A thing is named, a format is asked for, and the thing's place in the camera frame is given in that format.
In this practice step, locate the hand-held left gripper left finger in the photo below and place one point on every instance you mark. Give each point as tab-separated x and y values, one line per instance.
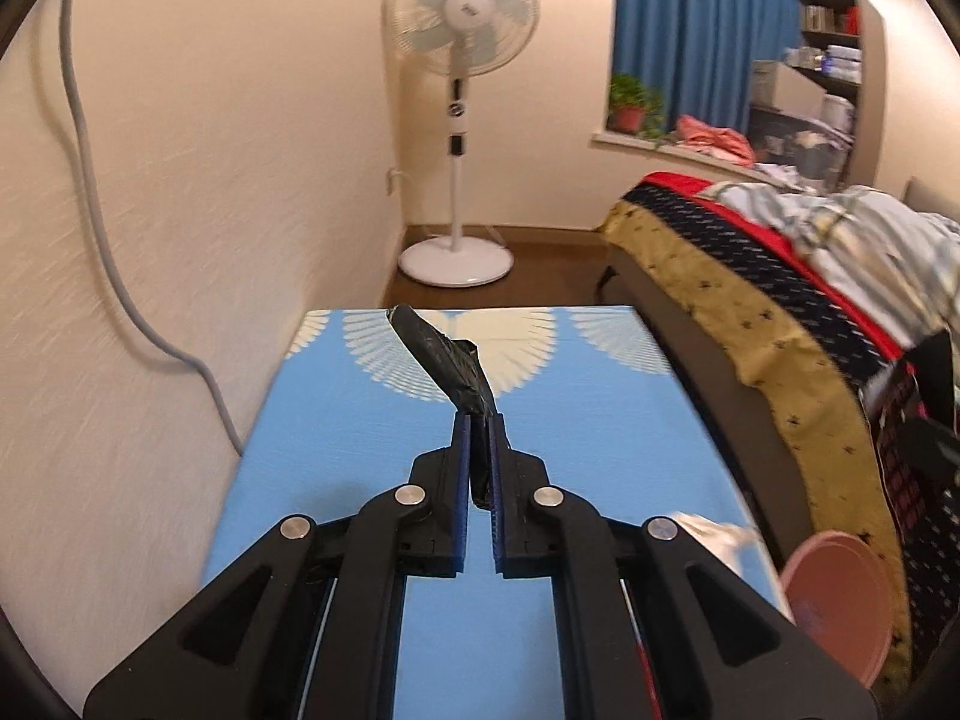
460	495

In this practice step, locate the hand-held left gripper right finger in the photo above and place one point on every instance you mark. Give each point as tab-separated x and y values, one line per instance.
498	525

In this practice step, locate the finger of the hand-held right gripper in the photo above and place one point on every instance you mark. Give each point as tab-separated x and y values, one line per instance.
941	390

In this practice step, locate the black wrapper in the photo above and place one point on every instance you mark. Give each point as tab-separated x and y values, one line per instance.
442	360

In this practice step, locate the pink plastic basin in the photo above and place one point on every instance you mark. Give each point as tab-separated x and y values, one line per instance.
832	600

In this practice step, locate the blue printed table cover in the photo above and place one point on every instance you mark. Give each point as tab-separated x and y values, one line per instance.
337	427

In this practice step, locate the light plaid quilt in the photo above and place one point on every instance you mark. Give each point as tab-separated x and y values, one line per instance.
862	240

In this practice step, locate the bed with patterned blankets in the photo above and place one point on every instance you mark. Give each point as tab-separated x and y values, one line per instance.
795	270

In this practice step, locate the yellow star blanket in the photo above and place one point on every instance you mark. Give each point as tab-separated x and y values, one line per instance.
750	315

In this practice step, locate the white patterned cloth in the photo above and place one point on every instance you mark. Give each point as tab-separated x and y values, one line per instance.
780	176

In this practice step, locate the dark wooden bookshelf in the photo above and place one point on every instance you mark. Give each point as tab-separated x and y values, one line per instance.
832	86

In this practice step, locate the red blanket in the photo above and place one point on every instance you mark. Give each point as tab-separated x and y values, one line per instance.
679	181

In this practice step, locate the pink cloth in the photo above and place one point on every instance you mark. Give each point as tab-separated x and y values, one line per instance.
716	141

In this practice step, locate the white cardboard box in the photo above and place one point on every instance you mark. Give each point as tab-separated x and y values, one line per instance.
784	86

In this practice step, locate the folded cloths on shelf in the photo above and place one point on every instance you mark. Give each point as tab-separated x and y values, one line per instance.
829	60

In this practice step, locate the row of books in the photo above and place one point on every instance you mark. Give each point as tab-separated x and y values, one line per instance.
825	19

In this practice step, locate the potted green plant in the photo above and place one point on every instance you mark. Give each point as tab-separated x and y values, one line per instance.
627	118

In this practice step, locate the blue curtain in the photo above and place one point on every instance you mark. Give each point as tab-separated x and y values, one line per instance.
705	37

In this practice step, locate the white standing fan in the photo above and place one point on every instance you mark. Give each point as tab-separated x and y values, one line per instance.
466	11

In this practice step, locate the grey bed frame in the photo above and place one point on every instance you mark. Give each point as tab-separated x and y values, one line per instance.
697	360

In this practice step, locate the cluttered wall shelf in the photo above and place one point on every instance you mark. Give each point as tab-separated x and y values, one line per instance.
787	146

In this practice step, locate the small low wall outlet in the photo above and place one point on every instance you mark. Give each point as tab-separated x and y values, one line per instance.
392	181

